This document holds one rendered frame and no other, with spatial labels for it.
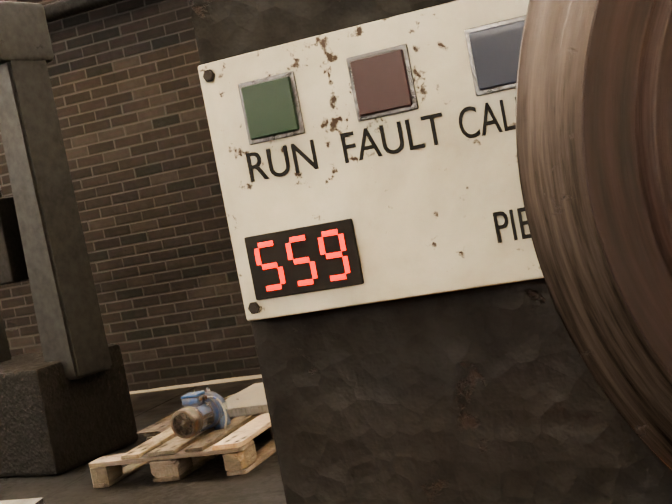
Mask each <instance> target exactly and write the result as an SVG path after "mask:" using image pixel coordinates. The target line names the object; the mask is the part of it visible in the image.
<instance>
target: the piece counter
mask: <svg viewBox="0 0 672 504"><path fill-rule="evenodd" d="M337 234H338V231H337V229H334V230H329V231H323V232H322V237H320V238H318V243H319V248H320V254H321V255H322V254H326V253H325V247H324V242H323V237H326V236H332V235H337ZM338 237H339V242H340V247H341V251H346V246H345V241H344V235H343V234H338ZM289 240H290V243H292V242H297V241H303V240H305V235H300V236H295V237H289ZM290 243H286V244H285V245H286V250H287V255H288V260H292V259H293V255H292V250H291V244H290ZM269 246H273V241H266V242H261V243H258V248H257V249H254V253H255V258H256V263H257V265H262V263H261V258H260V253H259V248H263V247H269ZM341 251H340V252H334V253H328V254H326V259H331V258H337V257H342V252H341ZM342 258H343V263H344V268H345V273H350V267H349V262H348V256H343V257H342ZM293 261H294V264H301V263H307V262H310V261H309V257H304V258H298V259H293ZM277 267H278V266H277V262H274V263H269V264H263V265H262V269H263V270H265V269H271V268H277ZM310 267H311V272H312V278H313V279H314V278H318V277H317V272H316V266H315V261H313V262H310ZM278 272H279V277H280V283H281V284H283V283H286V282H285V277H284V272H283V267H278ZM313 279H308V280H301V281H298V286H304V285H310V284H314V282H313ZM342 279H347V278H346V274H339V275H333V276H330V280H331V281H336V280H342ZM281 284H276V285H270V286H266V290H267V291H272V290H279V289H282V287H281Z"/></svg>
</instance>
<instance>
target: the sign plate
mask: <svg viewBox="0 0 672 504"><path fill-rule="evenodd" d="M528 4H529V0H457V1H453V2H449V3H445V4H441V5H437V6H433V7H429V8H425V9H421V10H417V11H413V12H409V13H405V14H401V15H397V16H393V17H389V18H385V19H381V20H378V21H374V22H370V23H366V24H362V25H358V26H354V27H350V28H346V29H342V30H338V31H334V32H330V33H326V34H322V35H318V36H314V37H310V38H306V39H302V40H298V41H294V42H290V43H286V44H282V45H278V46H274V47H270V48H266V49H262V50H258V51H254V52H250V53H246V54H242V55H238V56H234V57H230V58H226V59H222V60H218V61H214V62H210V63H207V64H203V65H199V66H198V72H199V78H200V83H201V88H202V93H203V98H204V103H205V108H206V113H207V119H208V124H209V129H210V134H211V139H212V144H213V149H214V154H215V159H216V165H217V170H218V175H219V180H220V185H221V190H222V195H223V200H224V206H225V211H226V216H227V221H228V226H229V231H230V236H231V241H232V247H233V252H234V257H235V262H236V267H237V272H238V277H239V282H240V288H241V293H242V298H243V303H244V308H245V313H246V318H247V320H248V321H254V320H261V319H268V318H275V317H281V316H288V315H295V314H302V313H309V312H315V311H322V310H329V309H336V308H343V307H349V306H356V305H363V304H370V303H377V302H384V301H390V300H397V299H404V298H411V297H418V296H424V295H431V294H438V293H445V292H452V291H458V290H465V289H472V288H479V287H486V286H493V285H499V284H506V283H513V282H520V281H527V280H533V279H540V278H544V277H543V274H542V271H541V268H540V265H539V262H538V259H537V256H536V252H535V249H534V245H533V242H532V238H531V234H530V230H529V226H528V222H527V218H526V213H525V208H524V203H523V197H522V191H521V185H520V177H519V169H518V159H517V146H516V86H517V83H513V84H508V85H503V86H499V87H494V88H490V89H485V90H479V89H478V84H477V78H476V73H475V67H474V62H473V56H472V51H471V45H470V40H469V33H471V32H475V31H479V30H484V29H488V28H492V27H496V26H500V25H504V24H509V23H513V22H517V21H521V20H525V18H526V13H527V8H528ZM396 50H403V54H404V60H405V65H406V70H407V76H408V81H409V87H410V92H411V97H412V103H413V104H412V105H411V106H407V107H402V108H398V109H393V110H388V111H384V112H379V113H375V114H370V115H365V116H360V114H359V109H358V103H357V98H356V93H355V87H354V82H353V77H352V71H351V66H350V62H351V61H354V60H358V59H362V58H366V57H370V56H375V55H379V54H383V53H387V52H391V51H396ZM287 76H288V77H290V81H291V86H292V91H293V97H294V102H295V107H296V112H297V118H298V123H299V130H296V131H292V132H287V133H282V134H278V135H273V136H269V137H264V138H259V139H255V140H251V138H250V133H249V128H248V123H247V118H246V113H245V108H244V102H243V97H242V92H241V88H242V87H245V86H249V85H253V84H257V83H262V82H266V81H270V80H274V79H278V78H282V77H287ZM334 229H337V231H338V234H343V235H344V241H345V246H346V251H341V247H340V242H339V237H338V234H337V235H332V236H326V237H323V242H324V247H325V253H326V254H328V253H334V252H340V251H341V252H342V257H343V256H348V262H349V267H350V273H345V268H344V263H343V258H342V257H337V258H331V259H326V254H322V255H321V254H320V248H319V243H318V238H320V237H322V232H323V231H329V230H334ZM300 235H305V240H303V241H297V242H292V243H290V240H289V237H295V236H300ZM266 241H273V246H269V247H263V248H259V253H260V258H261V263H262V265H263V264H269V263H274V262H277V266H278V267H283V272H284V277H285V282H286V283H283V284H281V283H280V277H279V272H278V267H277V268H271V269H265V270H263V269H262V265H257V263H256V258H255V253H254V249H257V248H258V243H261V242H266ZM286 243H290V244H291V250H292V255H293V259H298V258H304V257H309V261H310V262H313V261H315V266H316V272H317V277H318V278H314V279H313V278H312V272H311V267H310V262H307V263H301V264H294V261H293V259H292V260H288V255H287V250H286V245H285V244H286ZM339 274H346V278H347V279H342V280H336V281H331V280H330V276H333V275H339ZM308 279H313V282H314V284H310V285H304V286H298V281H301V280H308ZM276 284H281V287H282V289H279V290H272V291H267V290H266V286H270V285H276Z"/></svg>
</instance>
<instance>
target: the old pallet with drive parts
mask: <svg viewBox="0 0 672 504"><path fill-rule="evenodd" d="M173 414H174V413H173ZM173 414H171V415H169V416H167V417H165V418H163V419H161V420H160V421H158V422H157V423H156V424H152V425H150V426H148V427H146V428H144V429H142V430H141V431H139V432H137V434H144V437H147V438H146V442H144V443H142V444H141V445H139V446H137V447H135V448H134V449H132V450H130V451H129V452H127V453H122V454H114V455H106V456H101V457H99V458H97V459H96V460H94V461H92V462H90V463H88V464H89V468H90V473H91V478H92V483H93V488H105V487H110V486H112V485H113V484H115V483H117V482H119V481H120V480H122V479H124V478H126V477H127V476H129V475H131V474H132V473H134V472H136V471H138V470H139V469H141V468H143V467H145V466H146V465H148V464H150V469H151V474H152V475H153V476H154V477H155V478H153V482H166V481H176V480H181V479H182V478H184V477H186V476H187V475H189V474H191V473H192V472H194V471H195V470H197V469H198V468H200V467H201V466H203V465H204V464H206V463H207V462H209V461H210V460H212V459H214V458H215V457H217V456H218V455H219V454H223V455H222V456H223V461H224V466H225V471H227V472H226V473H227V476H232V475H242V474H246V473H248V472H250V471H251V470H253V469H254V468H255V467H257V466H258V465H259V464H260V463H262V462H263V461H264V460H266V459H267V458H268V457H269V456H271V455H272V454H273V453H275V452H276V447H275V442H274V437H273V431H272V426H271V421H270V416H269V413H263V414H255V415H246V416H238V417H230V422H231V424H229V425H227V426H226V429H224V428H223V429H218V430H215V429H214V427H213V428H211V429H207V430H204V431H201V432H200V433H198V434H197V435H195V436H193V437H191V438H188V439H183V438H180V437H178V436H177V435H176V434H175V433H174V432H173V430H172V428H171V417H172V415H173ZM268 428H270V433H271V437H272V438H273V439H272V440H271V441H270V442H269V443H268V444H266V445H265V446H263V447H262V448H260V449H259V450H258V451H256V449H255V444H254V441H253V440H252V439H254V438H255V437H256V436H258V435H259V434H261V433H262V432H264V431H265V430H267V429H268ZM176 436H177V437H176ZM125 464H129V465H127V466H125V467H123V468H122V465H125Z"/></svg>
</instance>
